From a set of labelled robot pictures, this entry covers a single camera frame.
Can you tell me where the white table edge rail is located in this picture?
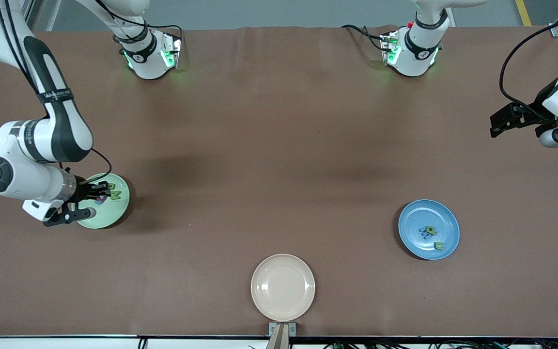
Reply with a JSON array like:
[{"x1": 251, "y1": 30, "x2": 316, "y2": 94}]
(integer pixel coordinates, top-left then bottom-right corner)
[{"x1": 0, "y1": 334, "x2": 558, "y2": 349}]

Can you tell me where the green plate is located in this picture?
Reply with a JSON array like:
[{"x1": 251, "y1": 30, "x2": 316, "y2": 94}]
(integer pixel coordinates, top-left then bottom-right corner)
[{"x1": 77, "y1": 173, "x2": 130, "y2": 229}]

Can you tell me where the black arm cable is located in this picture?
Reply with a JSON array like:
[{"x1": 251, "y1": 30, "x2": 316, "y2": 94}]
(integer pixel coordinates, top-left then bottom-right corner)
[
  {"x1": 0, "y1": 0, "x2": 113, "y2": 183},
  {"x1": 499, "y1": 0, "x2": 558, "y2": 106}
]

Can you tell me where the blue plate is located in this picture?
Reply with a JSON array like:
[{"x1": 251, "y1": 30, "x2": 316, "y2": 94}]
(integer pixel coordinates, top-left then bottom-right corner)
[{"x1": 398, "y1": 199, "x2": 460, "y2": 261}]

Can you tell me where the black right base cable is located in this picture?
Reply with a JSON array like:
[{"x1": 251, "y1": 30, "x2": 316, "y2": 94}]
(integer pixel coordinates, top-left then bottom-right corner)
[{"x1": 147, "y1": 23, "x2": 185, "y2": 54}]

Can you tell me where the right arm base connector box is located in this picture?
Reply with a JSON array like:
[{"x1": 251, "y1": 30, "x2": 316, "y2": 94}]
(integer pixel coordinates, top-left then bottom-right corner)
[{"x1": 160, "y1": 33, "x2": 183, "y2": 69}]

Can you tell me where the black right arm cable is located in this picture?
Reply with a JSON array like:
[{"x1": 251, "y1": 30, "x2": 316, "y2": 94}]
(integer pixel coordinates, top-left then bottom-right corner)
[{"x1": 0, "y1": 0, "x2": 113, "y2": 183}]

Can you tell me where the beige plate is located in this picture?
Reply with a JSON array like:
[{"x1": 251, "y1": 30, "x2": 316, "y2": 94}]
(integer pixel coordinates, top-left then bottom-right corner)
[{"x1": 250, "y1": 254, "x2": 316, "y2": 322}]

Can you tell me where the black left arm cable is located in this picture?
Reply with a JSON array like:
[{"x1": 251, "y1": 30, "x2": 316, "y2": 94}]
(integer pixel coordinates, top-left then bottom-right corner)
[{"x1": 499, "y1": 0, "x2": 558, "y2": 106}]

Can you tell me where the black left base cable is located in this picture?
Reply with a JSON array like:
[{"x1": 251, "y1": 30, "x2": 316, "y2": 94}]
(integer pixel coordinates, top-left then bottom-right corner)
[{"x1": 341, "y1": 24, "x2": 387, "y2": 51}]

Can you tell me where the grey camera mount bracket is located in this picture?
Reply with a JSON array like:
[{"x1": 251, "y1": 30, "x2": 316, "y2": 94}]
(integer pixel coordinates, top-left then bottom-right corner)
[{"x1": 265, "y1": 322, "x2": 297, "y2": 349}]

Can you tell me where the black base cable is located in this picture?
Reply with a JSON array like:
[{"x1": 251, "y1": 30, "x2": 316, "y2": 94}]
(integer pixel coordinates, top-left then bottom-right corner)
[
  {"x1": 147, "y1": 23, "x2": 185, "y2": 54},
  {"x1": 341, "y1": 24, "x2": 387, "y2": 51}
]

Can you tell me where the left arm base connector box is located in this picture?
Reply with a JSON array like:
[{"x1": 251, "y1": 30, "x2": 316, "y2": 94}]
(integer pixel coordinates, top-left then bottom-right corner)
[{"x1": 380, "y1": 32, "x2": 402, "y2": 66}]

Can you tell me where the brown table mat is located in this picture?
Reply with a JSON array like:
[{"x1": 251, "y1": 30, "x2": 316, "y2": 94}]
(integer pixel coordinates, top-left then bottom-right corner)
[{"x1": 0, "y1": 25, "x2": 558, "y2": 337}]

